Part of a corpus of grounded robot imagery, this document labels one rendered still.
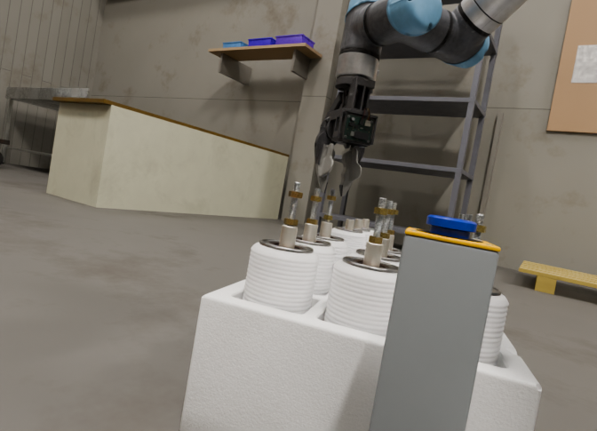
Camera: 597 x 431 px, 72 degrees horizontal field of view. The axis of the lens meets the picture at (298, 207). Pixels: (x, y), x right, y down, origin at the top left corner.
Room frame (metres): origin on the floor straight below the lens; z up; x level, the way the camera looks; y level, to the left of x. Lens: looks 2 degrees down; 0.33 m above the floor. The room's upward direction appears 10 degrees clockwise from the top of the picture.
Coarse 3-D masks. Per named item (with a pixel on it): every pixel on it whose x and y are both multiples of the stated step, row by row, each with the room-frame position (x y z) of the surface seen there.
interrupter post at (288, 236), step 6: (282, 228) 0.56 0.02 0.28; (288, 228) 0.56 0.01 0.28; (294, 228) 0.56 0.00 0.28; (282, 234) 0.56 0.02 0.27; (288, 234) 0.56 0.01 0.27; (294, 234) 0.56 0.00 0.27; (282, 240) 0.56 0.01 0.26; (288, 240) 0.56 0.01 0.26; (294, 240) 0.56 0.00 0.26; (282, 246) 0.56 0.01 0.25; (288, 246) 0.56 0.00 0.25; (294, 246) 0.57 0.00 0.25
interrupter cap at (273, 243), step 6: (264, 240) 0.58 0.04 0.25; (270, 240) 0.59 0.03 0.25; (276, 240) 0.60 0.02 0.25; (270, 246) 0.54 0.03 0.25; (276, 246) 0.53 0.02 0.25; (300, 246) 0.58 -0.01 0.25; (306, 246) 0.59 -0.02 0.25; (300, 252) 0.54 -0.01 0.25; (306, 252) 0.54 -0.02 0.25; (312, 252) 0.56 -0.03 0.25
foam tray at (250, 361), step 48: (240, 288) 0.58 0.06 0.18; (240, 336) 0.50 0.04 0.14; (288, 336) 0.48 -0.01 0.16; (336, 336) 0.47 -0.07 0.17; (192, 384) 0.51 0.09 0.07; (240, 384) 0.50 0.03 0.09; (288, 384) 0.48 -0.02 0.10; (336, 384) 0.46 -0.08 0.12; (480, 384) 0.42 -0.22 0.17; (528, 384) 0.41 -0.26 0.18
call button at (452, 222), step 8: (432, 216) 0.34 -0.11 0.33; (440, 216) 0.34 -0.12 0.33; (432, 224) 0.34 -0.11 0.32; (440, 224) 0.33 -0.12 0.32; (448, 224) 0.33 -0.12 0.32; (456, 224) 0.33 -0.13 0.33; (464, 224) 0.33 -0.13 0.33; (472, 224) 0.33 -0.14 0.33; (432, 232) 0.34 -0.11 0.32; (440, 232) 0.34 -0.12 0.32; (448, 232) 0.33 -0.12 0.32; (456, 232) 0.33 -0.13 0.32; (464, 232) 0.33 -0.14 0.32; (472, 232) 0.34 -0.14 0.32
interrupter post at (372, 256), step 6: (366, 246) 0.53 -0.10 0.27; (372, 246) 0.52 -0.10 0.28; (378, 246) 0.52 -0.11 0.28; (366, 252) 0.53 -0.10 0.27; (372, 252) 0.52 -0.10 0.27; (378, 252) 0.52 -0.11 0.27; (366, 258) 0.53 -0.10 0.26; (372, 258) 0.52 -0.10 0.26; (378, 258) 0.53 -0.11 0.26; (366, 264) 0.53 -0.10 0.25; (372, 264) 0.52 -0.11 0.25; (378, 264) 0.53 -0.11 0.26
